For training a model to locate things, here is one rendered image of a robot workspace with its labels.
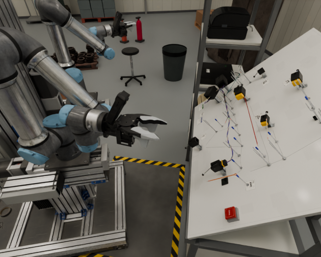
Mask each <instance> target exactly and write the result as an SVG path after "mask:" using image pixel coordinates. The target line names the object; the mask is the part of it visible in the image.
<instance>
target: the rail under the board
mask: <svg viewBox="0 0 321 257"><path fill-rule="evenodd" d="M194 114H195V108H194V109H193V121H192V136H191V138H193V132H194ZM192 150H193V148H192V147H191V152H190V167H189V183H188V198H187V207H186V223H185V238H184V242H185V243H188V244H195V241H196V239H191V240H189V239H188V223H189V205H190V187H191V168H192Z"/></svg>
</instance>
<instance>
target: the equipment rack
mask: <svg viewBox="0 0 321 257"><path fill-rule="evenodd" d="M211 2H212V0H204V8H203V16H202V24H201V32H200V40H199V48H198V56H197V65H196V73H195V81H194V89H193V97H192V105H191V113H190V121H189V129H188V133H189V136H188V144H189V139H191V136H192V121H193V109H194V107H196V106H197V99H198V97H199V95H200V94H198V92H199V91H200V92H206V90H207V89H208V87H211V86H215V85H210V84H200V79H201V71H202V65H203V58H204V51H205V47H207V48H224V49H242V52H241V55H240V58H239V62H238V65H232V68H233V72H234V74H235V75H236V77H241V76H242V75H243V74H242V73H244V70H243V67H242V66H241V63H242V60H241V58H242V59H243V57H242V55H243V56H244V54H243V52H244V53H245V51H244V50H258V54H257V57H256V60H255V63H254V66H253V68H254V67H255V66H257V65H258V64H260V63H261V60H262V57H263V54H264V51H265V48H266V45H267V43H268V40H269V37H270V34H271V31H272V28H273V26H274V23H275V20H276V17H277V14H278V11H279V8H280V5H281V3H282V0H275V2H274V5H273V8H272V11H271V14H270V17H269V20H268V23H267V26H266V29H265V33H264V36H263V38H261V36H260V35H259V33H258V32H257V30H256V29H255V27H254V26H253V24H254V20H255V17H256V13H257V10H258V6H259V3H260V0H255V3H254V7H253V11H252V14H251V18H250V22H249V23H250V25H251V26H252V28H253V31H252V28H250V27H249V26H247V29H248V31H247V35H246V38H245V39H242V40H240V39H223V38H208V37H207V30H208V23H209V16H210V10H211ZM211 43H217V44H211ZM230 44H235V45H230ZM249 45H254V46H249ZM240 60H241V62H240ZM239 63H240V65H239ZM240 66H241V70H242V71H243V72H241V73H240ZM235 72H238V73H240V75H239V74H238V73H235ZM238 75H239V76H238ZM200 87H201V88H200ZM215 87H216V88H217V89H218V86H215ZM190 151H191V147H190V146H189V145H188V147H187V152H186V159H185V161H189V154H190Z"/></svg>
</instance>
